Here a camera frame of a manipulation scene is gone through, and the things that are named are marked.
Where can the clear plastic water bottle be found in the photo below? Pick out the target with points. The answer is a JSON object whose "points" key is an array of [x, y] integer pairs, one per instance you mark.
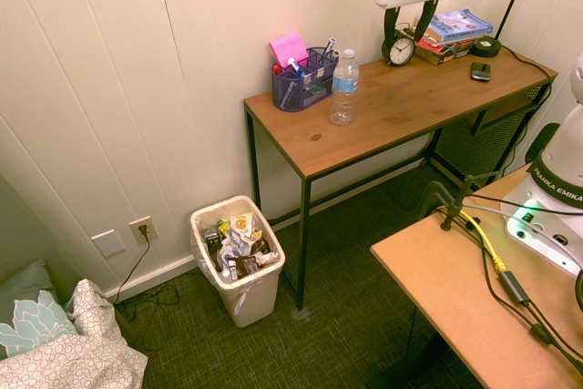
{"points": [[344, 97]]}

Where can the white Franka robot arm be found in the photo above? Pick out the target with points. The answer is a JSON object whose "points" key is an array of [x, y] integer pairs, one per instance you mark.
{"points": [[565, 147]]}

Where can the clear trash bag liner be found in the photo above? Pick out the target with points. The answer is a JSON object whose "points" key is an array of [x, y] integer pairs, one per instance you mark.
{"points": [[200, 243]]}

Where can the white plastic trash bin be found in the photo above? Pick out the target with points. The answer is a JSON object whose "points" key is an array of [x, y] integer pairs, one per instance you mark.
{"points": [[255, 298]]}

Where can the black alarm clock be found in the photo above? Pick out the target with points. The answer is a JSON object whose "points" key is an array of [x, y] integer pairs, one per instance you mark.
{"points": [[401, 52]]}

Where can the yellow and black book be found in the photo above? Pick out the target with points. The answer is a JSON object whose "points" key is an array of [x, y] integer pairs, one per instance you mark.
{"points": [[442, 56]]}

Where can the red book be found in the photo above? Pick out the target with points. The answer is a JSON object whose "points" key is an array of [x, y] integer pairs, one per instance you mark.
{"points": [[455, 43]]}

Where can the blue paperback book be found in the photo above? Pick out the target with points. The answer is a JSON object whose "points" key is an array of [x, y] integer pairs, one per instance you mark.
{"points": [[460, 24]]}

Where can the black lamp stand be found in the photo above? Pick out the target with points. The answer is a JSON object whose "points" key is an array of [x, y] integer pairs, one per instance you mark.
{"points": [[485, 46]]}

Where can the blue-capped marker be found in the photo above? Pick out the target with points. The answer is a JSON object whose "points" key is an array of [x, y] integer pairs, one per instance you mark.
{"points": [[329, 45]]}

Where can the black mobile phone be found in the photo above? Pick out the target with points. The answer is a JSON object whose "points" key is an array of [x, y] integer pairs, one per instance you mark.
{"points": [[481, 71]]}

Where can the blue and white marker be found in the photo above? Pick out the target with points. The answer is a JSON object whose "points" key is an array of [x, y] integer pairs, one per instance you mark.
{"points": [[295, 66]]}

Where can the pink sticky note pad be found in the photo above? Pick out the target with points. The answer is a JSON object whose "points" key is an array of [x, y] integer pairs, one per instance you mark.
{"points": [[289, 47]]}

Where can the blue mesh desk organizer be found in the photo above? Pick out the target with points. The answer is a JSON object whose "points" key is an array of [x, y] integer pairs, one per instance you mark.
{"points": [[300, 88]]}

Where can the red marker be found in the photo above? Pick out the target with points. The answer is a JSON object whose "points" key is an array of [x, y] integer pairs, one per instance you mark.
{"points": [[276, 69]]}

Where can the black metal clamp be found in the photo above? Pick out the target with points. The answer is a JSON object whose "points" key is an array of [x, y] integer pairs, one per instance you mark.
{"points": [[448, 209]]}

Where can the yellow snack bag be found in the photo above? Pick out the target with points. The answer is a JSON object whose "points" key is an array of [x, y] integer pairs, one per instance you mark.
{"points": [[240, 227]]}

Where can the plywood robot table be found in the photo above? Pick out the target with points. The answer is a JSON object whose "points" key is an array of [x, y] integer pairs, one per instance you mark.
{"points": [[455, 307]]}

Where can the brown snack wrapper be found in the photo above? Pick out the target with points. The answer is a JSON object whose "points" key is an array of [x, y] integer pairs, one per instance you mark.
{"points": [[248, 265]]}

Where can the plain teal pillow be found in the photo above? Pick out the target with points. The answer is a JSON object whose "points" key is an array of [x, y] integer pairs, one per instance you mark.
{"points": [[27, 277]]}

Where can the white circle-pattern blanket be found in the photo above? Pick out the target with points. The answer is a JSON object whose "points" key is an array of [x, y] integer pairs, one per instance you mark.
{"points": [[86, 352]]}

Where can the teal floral pillow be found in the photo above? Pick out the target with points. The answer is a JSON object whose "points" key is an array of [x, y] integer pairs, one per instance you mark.
{"points": [[32, 325]]}

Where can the wooden desk black metal frame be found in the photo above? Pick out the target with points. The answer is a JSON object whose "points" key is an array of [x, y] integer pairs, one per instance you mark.
{"points": [[387, 102]]}

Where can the beige wall power outlet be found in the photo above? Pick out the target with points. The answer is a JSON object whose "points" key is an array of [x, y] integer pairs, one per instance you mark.
{"points": [[143, 229]]}

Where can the white blank wall plate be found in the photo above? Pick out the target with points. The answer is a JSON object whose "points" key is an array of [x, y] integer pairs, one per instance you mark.
{"points": [[108, 243]]}

